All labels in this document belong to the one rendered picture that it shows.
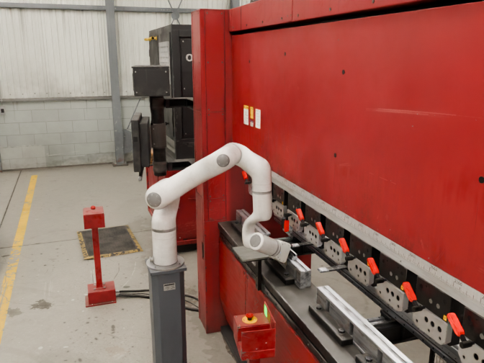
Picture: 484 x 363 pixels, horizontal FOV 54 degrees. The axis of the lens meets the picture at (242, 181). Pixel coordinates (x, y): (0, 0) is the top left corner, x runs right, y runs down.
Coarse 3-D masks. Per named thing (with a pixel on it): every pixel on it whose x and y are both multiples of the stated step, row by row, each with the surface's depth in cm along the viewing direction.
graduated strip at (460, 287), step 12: (300, 192) 228; (324, 204) 206; (336, 216) 196; (348, 216) 188; (360, 228) 180; (384, 240) 166; (396, 252) 160; (408, 252) 153; (420, 264) 148; (444, 276) 138; (456, 288) 134; (468, 288) 130; (480, 300) 126
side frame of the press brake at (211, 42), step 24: (192, 24) 320; (216, 24) 304; (192, 48) 325; (216, 48) 308; (192, 72) 330; (216, 72) 312; (216, 96) 315; (216, 120) 320; (216, 144) 324; (240, 168) 333; (216, 192) 332; (240, 192) 337; (216, 216) 336; (216, 240) 340; (216, 264) 345; (216, 288) 350; (216, 312) 355
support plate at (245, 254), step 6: (240, 246) 261; (240, 252) 254; (246, 252) 254; (252, 252) 254; (258, 252) 254; (240, 258) 248; (246, 258) 246; (252, 258) 246; (258, 258) 247; (264, 258) 248
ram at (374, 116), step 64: (256, 64) 270; (320, 64) 199; (384, 64) 158; (448, 64) 131; (256, 128) 278; (320, 128) 204; (384, 128) 161; (448, 128) 132; (320, 192) 209; (384, 192) 164; (448, 192) 134; (448, 256) 137
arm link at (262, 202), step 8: (256, 192) 216; (264, 192) 215; (256, 200) 217; (264, 200) 216; (256, 208) 218; (264, 208) 217; (256, 216) 219; (264, 216) 218; (248, 224) 225; (248, 232) 228; (248, 240) 227
